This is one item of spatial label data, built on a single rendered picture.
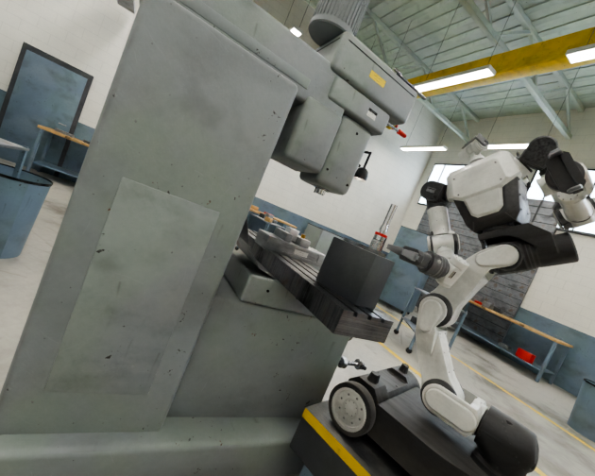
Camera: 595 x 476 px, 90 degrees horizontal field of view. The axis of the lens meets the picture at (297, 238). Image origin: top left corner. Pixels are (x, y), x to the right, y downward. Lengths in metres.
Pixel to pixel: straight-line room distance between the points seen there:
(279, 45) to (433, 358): 1.38
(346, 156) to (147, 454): 1.38
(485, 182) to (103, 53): 7.48
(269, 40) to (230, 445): 1.55
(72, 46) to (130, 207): 7.13
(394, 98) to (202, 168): 0.92
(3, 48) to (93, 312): 7.35
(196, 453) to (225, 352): 0.37
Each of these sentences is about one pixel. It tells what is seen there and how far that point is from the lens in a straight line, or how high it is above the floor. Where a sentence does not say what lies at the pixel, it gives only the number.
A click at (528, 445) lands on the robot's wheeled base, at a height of 0.72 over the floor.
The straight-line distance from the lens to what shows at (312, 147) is 1.28.
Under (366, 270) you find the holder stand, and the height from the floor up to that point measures 1.06.
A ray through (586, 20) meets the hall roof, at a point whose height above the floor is 6.18.
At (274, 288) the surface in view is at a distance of 1.27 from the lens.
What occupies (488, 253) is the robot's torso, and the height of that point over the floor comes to 1.30.
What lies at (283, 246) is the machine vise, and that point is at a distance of 1.46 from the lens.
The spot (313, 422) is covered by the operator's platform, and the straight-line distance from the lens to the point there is 1.46.
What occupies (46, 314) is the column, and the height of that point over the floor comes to 0.60.
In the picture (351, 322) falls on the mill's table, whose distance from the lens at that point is 0.97.
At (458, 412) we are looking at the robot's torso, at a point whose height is 0.69.
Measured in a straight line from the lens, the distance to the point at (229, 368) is 1.41.
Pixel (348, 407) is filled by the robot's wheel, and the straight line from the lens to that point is 1.42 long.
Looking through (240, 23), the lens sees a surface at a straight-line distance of 1.25.
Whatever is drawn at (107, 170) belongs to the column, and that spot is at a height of 1.05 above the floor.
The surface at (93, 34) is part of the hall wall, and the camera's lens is 8.08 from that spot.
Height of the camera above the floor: 1.14
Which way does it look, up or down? 4 degrees down
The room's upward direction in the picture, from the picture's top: 23 degrees clockwise
